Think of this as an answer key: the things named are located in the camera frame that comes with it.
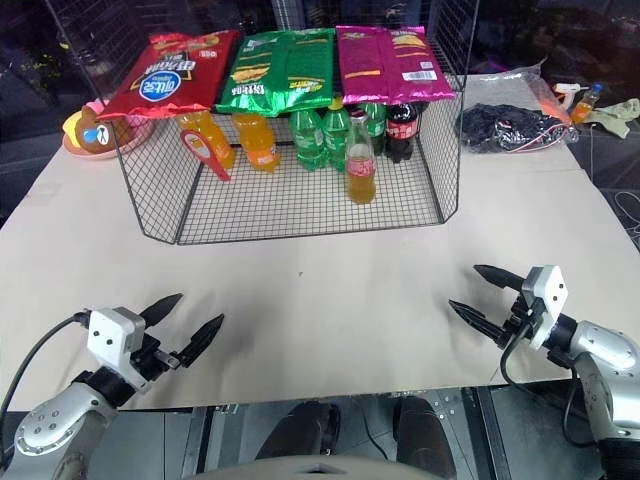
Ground green chip bag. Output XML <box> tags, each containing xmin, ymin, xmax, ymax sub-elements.
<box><xmin>213</xmin><ymin>26</ymin><xmax>337</xmax><ymax>119</ymax></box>

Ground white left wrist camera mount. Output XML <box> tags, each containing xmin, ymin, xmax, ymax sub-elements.
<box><xmin>86</xmin><ymin>307</ymin><xmax>151</xmax><ymax>394</ymax></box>

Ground pink brown plush toy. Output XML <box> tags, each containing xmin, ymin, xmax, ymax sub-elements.
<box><xmin>61</xmin><ymin>99</ymin><xmax>157</xmax><ymax>162</ymax></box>

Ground grey rounded robot torso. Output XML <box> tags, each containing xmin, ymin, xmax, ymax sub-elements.
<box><xmin>183</xmin><ymin>452</ymin><xmax>457</xmax><ymax>480</ymax></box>

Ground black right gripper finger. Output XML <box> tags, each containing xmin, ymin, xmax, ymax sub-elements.
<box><xmin>473</xmin><ymin>265</ymin><xmax>525</xmax><ymax>297</ymax></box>
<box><xmin>448</xmin><ymin>299</ymin><xmax>508</xmax><ymax>347</ymax></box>

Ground clear plastic bag orange contents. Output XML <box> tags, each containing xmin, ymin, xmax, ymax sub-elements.
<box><xmin>519</xmin><ymin>63</ymin><xmax>577</xmax><ymax>127</ymax></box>

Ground red chip bag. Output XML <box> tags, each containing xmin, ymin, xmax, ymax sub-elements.
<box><xmin>94</xmin><ymin>28</ymin><xmax>242</xmax><ymax>122</ymax></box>

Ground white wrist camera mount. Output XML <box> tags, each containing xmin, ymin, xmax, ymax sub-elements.
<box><xmin>519</xmin><ymin>265</ymin><xmax>572</xmax><ymax>351</ymax></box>
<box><xmin>86</xmin><ymin>307</ymin><xmax>151</xmax><ymax>394</ymax></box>

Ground orange soda plastic bottle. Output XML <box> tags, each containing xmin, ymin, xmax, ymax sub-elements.
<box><xmin>230</xmin><ymin>112</ymin><xmax>283</xmax><ymax>174</ymax></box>
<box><xmin>177</xmin><ymin>110</ymin><xmax>239</xmax><ymax>172</ymax></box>

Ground white glue gun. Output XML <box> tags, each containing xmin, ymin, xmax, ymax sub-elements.
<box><xmin>551</xmin><ymin>82</ymin><xmax>592</xmax><ymax>109</ymax></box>

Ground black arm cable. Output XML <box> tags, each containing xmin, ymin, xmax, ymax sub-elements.
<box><xmin>499</xmin><ymin>309</ymin><xmax>604</xmax><ymax>447</ymax></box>
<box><xmin>0</xmin><ymin>310</ymin><xmax>91</xmax><ymax>419</ymax></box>

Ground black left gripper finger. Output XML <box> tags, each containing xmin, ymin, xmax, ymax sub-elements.
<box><xmin>176</xmin><ymin>313</ymin><xmax>225</xmax><ymax>370</ymax></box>
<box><xmin>139</xmin><ymin>293</ymin><xmax>183</xmax><ymax>332</ymax></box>

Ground green crumpled cloth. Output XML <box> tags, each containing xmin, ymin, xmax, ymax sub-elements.
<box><xmin>589</xmin><ymin>98</ymin><xmax>640</xmax><ymax>139</ymax></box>

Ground magenta chip bag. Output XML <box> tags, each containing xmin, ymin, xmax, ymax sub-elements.
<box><xmin>333</xmin><ymin>23</ymin><xmax>457</xmax><ymax>107</ymax></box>

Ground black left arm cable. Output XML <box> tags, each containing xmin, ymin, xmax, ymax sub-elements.
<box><xmin>0</xmin><ymin>310</ymin><xmax>91</xmax><ymax>419</ymax></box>

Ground small orange drink bottle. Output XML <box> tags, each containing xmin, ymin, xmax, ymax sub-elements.
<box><xmin>569</xmin><ymin>83</ymin><xmax>605</xmax><ymax>127</ymax></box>

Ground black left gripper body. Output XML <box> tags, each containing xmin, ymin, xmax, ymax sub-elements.
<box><xmin>129</xmin><ymin>330</ymin><xmax>182</xmax><ymax>387</ymax></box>

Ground black cola plastic bottle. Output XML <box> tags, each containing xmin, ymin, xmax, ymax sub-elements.
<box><xmin>384</xmin><ymin>99</ymin><xmax>422</xmax><ymax>165</ymax></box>

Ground glass bottle orange drink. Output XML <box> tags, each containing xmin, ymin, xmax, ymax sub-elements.
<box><xmin>344</xmin><ymin>110</ymin><xmax>378</xmax><ymax>206</ymax></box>

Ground black wire mesh rack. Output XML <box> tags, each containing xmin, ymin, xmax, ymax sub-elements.
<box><xmin>94</xmin><ymin>29</ymin><xmax>469</xmax><ymax>247</ymax></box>

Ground green soda plastic bottle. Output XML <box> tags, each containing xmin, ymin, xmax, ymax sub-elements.
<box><xmin>358</xmin><ymin>102</ymin><xmax>388</xmax><ymax>157</ymax></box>
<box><xmin>288</xmin><ymin>108</ymin><xmax>329</xmax><ymax>174</ymax></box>

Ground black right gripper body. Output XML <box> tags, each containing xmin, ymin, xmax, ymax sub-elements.
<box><xmin>500</xmin><ymin>291</ymin><xmax>545</xmax><ymax>350</ymax></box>

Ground beige paper table cover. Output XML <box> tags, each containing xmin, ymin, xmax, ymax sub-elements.
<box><xmin>0</xmin><ymin>72</ymin><xmax>640</xmax><ymax>414</ymax></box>

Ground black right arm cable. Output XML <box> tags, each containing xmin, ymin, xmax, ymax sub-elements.
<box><xmin>499</xmin><ymin>309</ymin><xmax>604</xmax><ymax>447</ymax></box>

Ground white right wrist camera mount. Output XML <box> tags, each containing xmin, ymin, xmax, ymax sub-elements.
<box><xmin>519</xmin><ymin>265</ymin><xmax>572</xmax><ymax>351</ymax></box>

